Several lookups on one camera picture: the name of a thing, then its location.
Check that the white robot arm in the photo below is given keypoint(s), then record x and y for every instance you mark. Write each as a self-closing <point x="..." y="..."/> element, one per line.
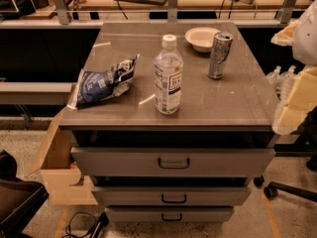
<point x="301" y="35"/>

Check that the grey drawer cabinet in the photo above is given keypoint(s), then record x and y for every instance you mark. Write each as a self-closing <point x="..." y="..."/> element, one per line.
<point x="178" y="145"/>

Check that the grey bottom drawer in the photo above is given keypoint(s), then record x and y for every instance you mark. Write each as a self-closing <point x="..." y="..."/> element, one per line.
<point x="169" y="214"/>

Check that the grey middle drawer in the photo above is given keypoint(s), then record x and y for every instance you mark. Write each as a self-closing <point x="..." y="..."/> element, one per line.
<point x="170" y="196"/>

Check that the clear pump bottle right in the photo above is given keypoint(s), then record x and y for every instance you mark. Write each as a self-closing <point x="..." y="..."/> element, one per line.
<point x="287" y="79"/>

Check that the clear pump bottle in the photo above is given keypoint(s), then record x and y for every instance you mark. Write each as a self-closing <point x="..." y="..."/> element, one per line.
<point x="274" y="78"/>
<point x="287" y="79"/>

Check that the clear pump bottle left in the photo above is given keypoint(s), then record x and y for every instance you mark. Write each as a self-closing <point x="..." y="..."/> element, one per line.
<point x="274" y="78"/>

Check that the black chair base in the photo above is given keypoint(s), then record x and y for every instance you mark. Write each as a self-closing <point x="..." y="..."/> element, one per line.
<point x="272" y="189"/>

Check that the silver drink can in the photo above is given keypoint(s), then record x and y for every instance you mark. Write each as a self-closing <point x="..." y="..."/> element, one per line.
<point x="219" y="52"/>

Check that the white bowl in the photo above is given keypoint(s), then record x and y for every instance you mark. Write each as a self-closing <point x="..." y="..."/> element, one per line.
<point x="201" y="38"/>

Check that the clear water bottle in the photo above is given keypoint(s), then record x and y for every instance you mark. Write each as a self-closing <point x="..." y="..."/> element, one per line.
<point x="168" y="68"/>

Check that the blue chip bag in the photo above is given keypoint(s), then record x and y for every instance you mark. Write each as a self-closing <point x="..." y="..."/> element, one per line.
<point x="93" y="87"/>

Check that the cardboard box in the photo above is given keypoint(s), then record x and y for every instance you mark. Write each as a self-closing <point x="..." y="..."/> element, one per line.
<point x="60" y="174"/>

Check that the black office chair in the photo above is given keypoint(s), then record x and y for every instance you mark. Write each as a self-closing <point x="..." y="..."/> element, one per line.
<point x="19" y="199"/>

